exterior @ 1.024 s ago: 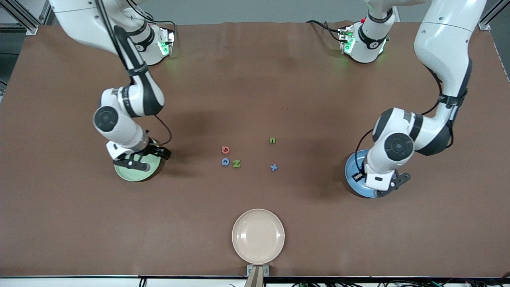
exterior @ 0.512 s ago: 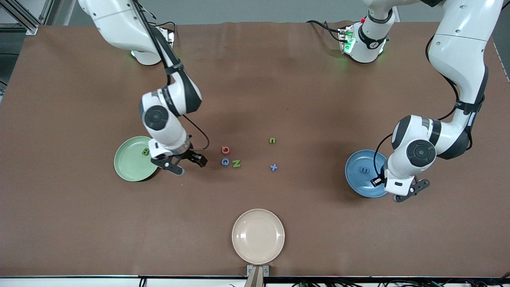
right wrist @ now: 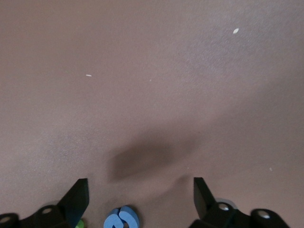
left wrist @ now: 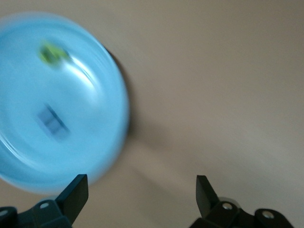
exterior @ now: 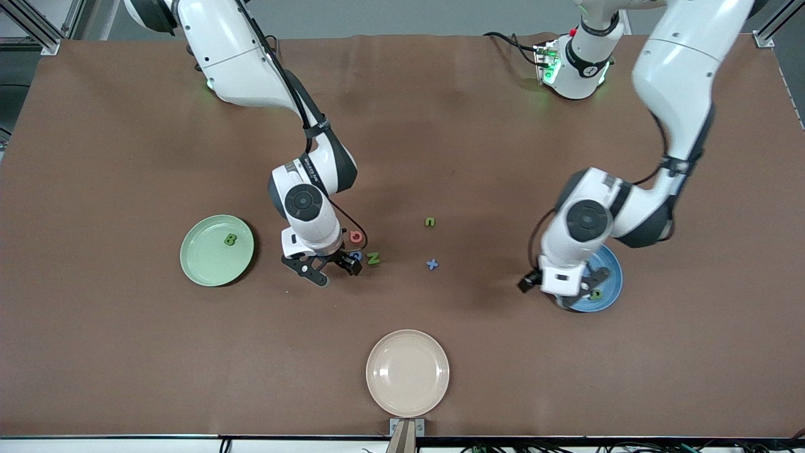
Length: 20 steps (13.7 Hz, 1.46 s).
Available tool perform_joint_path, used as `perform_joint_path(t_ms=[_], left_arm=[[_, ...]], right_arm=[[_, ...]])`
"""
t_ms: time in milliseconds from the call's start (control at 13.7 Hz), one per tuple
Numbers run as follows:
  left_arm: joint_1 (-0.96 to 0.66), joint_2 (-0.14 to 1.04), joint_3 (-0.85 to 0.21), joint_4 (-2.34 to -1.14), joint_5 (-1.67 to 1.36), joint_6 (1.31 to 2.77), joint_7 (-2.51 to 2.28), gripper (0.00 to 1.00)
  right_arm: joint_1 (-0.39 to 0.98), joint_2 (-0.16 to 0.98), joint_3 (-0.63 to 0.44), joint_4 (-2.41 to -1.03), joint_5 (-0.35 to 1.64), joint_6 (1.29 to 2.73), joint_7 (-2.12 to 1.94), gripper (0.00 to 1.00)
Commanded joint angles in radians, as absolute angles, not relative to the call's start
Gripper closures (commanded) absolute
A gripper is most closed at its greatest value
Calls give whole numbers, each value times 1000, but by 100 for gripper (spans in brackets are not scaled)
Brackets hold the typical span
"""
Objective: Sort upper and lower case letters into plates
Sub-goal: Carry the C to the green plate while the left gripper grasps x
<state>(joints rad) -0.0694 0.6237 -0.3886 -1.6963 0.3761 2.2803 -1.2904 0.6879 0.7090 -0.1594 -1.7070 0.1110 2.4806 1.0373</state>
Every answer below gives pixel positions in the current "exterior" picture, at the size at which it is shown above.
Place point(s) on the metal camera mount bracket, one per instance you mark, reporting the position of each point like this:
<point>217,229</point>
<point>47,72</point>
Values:
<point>395,426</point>

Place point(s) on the blue plate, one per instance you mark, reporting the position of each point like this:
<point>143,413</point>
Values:
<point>610,277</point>

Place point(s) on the light green plate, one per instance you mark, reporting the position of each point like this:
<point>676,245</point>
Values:
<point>207,264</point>

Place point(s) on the aluminium frame post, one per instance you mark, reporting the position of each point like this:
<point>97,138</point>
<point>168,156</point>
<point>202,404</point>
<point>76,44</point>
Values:
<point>764,39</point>
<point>49,45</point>

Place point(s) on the light green letter Z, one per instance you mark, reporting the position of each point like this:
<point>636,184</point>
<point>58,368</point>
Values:
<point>373,258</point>

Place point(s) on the brown table cover mat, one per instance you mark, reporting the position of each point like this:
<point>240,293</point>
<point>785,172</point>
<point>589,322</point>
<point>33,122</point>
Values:
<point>126,346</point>

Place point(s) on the pink letter Q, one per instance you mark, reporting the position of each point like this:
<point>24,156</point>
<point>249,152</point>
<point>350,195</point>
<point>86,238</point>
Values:
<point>353,238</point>

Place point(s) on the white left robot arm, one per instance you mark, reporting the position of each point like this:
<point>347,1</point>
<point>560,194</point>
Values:
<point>692,56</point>

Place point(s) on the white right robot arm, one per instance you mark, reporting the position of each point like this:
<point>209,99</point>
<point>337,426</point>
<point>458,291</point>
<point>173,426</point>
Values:
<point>226,50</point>

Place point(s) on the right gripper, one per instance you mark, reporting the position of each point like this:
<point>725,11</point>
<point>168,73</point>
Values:
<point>341,257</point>

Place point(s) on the beige plate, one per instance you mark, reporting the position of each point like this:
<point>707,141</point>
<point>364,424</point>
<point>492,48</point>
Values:
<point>407,372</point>

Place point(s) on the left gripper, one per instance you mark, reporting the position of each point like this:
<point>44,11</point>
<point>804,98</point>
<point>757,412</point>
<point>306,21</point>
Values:
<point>526,284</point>

